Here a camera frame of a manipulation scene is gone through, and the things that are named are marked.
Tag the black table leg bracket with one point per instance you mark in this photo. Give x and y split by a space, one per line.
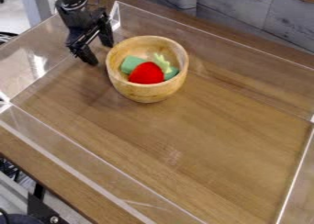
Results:
39 210

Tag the green rectangular block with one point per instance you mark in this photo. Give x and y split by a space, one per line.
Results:
133 61

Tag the clear acrylic tray enclosure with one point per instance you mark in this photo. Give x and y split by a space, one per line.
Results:
218 155

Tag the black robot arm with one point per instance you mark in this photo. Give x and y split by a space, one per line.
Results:
86 24

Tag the red plush strawberry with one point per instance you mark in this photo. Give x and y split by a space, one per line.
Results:
151 72

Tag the wooden bowl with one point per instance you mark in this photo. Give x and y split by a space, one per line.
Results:
143 47

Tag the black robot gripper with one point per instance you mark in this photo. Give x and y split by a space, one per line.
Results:
86 24

